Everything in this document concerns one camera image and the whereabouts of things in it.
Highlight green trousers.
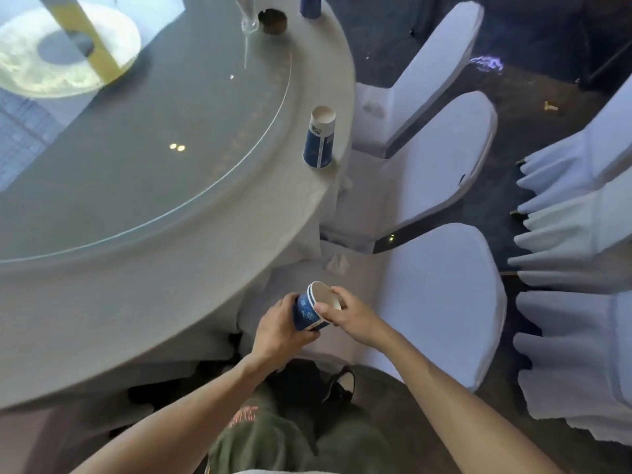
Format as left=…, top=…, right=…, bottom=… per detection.
left=205, top=384, right=397, bottom=474

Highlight round glass turntable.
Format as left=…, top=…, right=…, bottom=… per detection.
left=0, top=0, right=293, bottom=265

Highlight blue and white paper cup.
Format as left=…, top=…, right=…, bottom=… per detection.
left=303, top=105, right=336, bottom=170

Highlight person's right forearm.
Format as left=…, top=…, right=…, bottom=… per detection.
left=370, top=325, right=565, bottom=474

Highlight person's right hand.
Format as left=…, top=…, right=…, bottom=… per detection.
left=313, top=286, right=392, bottom=349

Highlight person's left hand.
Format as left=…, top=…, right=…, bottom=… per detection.
left=251, top=292, right=322, bottom=376

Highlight person's left forearm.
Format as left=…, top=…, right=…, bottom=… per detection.
left=71, top=354, right=271, bottom=474

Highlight black shoe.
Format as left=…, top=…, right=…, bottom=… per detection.
left=322, top=366, right=356, bottom=405

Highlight white covered chair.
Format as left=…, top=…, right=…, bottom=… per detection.
left=353, top=1, right=485, bottom=159
left=508, top=167, right=632, bottom=295
left=516, top=74, right=632, bottom=216
left=237, top=223, right=508, bottom=393
left=513, top=290, right=632, bottom=448
left=320, top=91, right=499, bottom=255

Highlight white tablecloth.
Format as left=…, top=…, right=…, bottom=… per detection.
left=0, top=0, right=357, bottom=411

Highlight clear wine glass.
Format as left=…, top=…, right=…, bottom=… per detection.
left=234, top=0, right=260, bottom=69

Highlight dark round ashtray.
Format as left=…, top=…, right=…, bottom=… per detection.
left=258, top=9, right=288, bottom=36

